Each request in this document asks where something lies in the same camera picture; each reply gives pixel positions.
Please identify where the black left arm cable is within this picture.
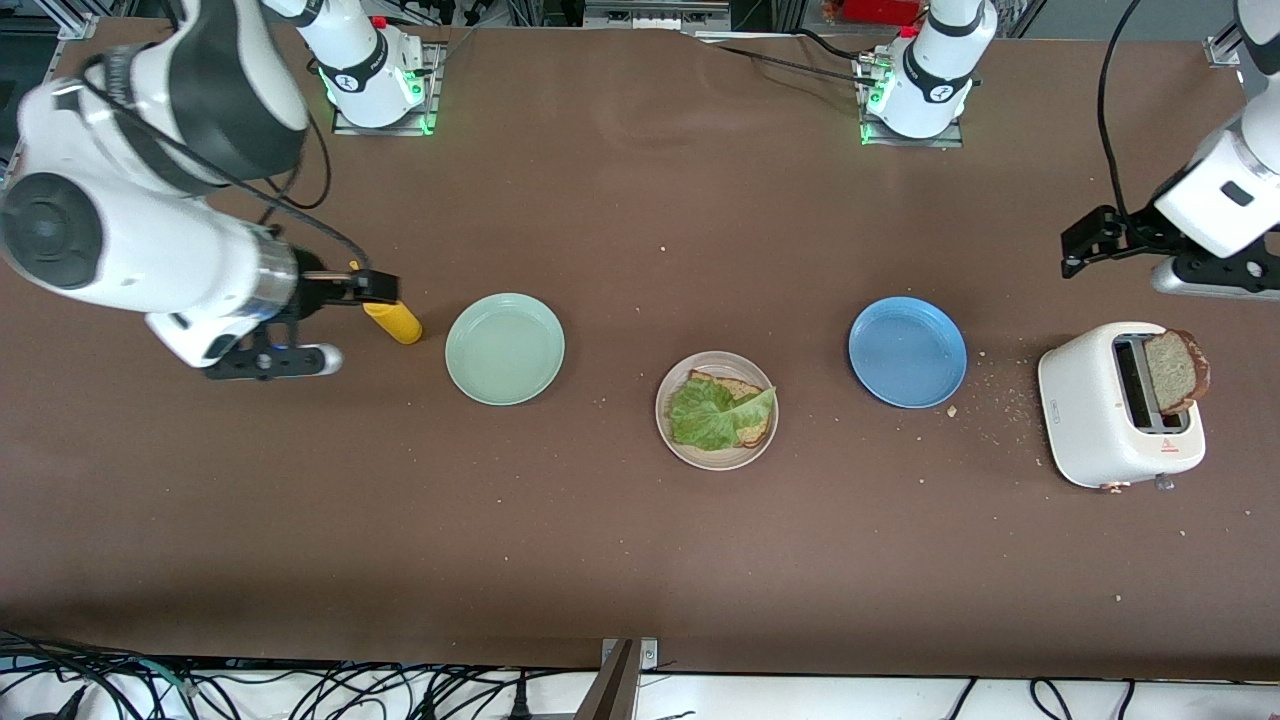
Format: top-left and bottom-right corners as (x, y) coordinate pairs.
(1096, 0), (1146, 221)

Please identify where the tangle of black cables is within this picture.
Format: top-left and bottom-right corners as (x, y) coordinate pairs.
(0, 628), (601, 720)

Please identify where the white toaster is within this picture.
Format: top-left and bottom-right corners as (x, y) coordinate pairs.
(1037, 321), (1207, 493)

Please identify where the blue plate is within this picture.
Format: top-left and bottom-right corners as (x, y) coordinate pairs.
(848, 296), (968, 409)

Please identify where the metal table edge bracket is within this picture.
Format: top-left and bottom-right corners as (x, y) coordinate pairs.
(575, 637), (659, 720)

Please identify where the light green plate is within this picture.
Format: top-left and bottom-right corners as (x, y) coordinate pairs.
(445, 292), (566, 407)

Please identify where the brown bread slice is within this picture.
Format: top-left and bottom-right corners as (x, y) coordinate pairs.
(1143, 329), (1210, 415)
(685, 369), (773, 449)

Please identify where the green lettuce leaf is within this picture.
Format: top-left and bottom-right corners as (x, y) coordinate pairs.
(668, 372), (778, 451)

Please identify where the black table cable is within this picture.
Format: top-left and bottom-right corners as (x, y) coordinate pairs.
(690, 28), (886, 89)

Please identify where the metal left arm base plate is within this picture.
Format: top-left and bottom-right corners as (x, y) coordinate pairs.
(858, 55), (966, 149)

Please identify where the yellow mustard squeeze bottle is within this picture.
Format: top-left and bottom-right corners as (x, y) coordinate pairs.
(350, 262), (423, 346)

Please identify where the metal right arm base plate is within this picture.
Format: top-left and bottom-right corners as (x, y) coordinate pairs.
(332, 40), (443, 136)

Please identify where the beige plate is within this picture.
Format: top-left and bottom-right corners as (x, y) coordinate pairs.
(655, 350), (779, 471)

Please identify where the aluminium frame rail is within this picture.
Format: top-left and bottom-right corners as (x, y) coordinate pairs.
(585, 0), (731, 31)

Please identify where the red box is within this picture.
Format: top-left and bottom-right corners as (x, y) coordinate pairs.
(825, 0), (926, 26)

